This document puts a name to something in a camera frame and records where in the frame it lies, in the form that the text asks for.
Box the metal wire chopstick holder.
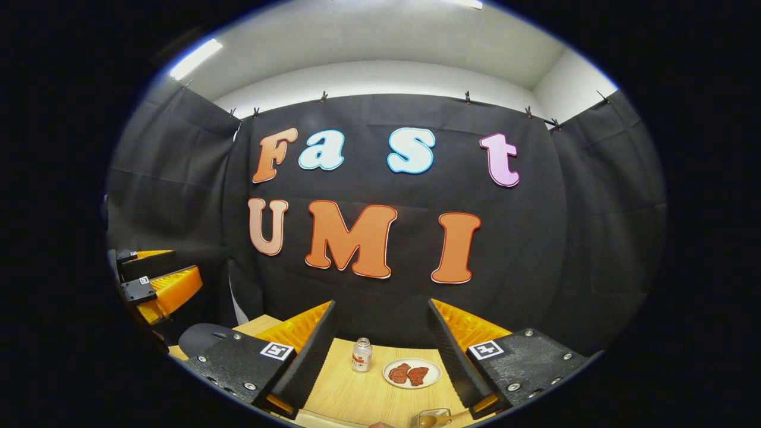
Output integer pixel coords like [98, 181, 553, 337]
[411, 408, 452, 428]

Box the wooden spoon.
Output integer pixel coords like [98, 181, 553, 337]
[418, 409, 470, 427]

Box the white round plate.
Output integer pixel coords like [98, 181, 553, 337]
[382, 357, 442, 390]

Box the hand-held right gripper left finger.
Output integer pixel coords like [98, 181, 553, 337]
[181, 300, 341, 420]

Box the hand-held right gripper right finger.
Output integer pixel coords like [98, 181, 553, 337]
[427, 298, 604, 420]

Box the clear plastic rice container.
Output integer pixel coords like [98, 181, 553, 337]
[279, 407, 357, 428]

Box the clear drink bottle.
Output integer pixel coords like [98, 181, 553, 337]
[351, 337, 373, 373]

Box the dark grey rice cooker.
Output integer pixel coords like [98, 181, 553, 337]
[178, 323, 238, 358]

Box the row of black cloth clips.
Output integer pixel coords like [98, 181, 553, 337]
[181, 80, 612, 131]

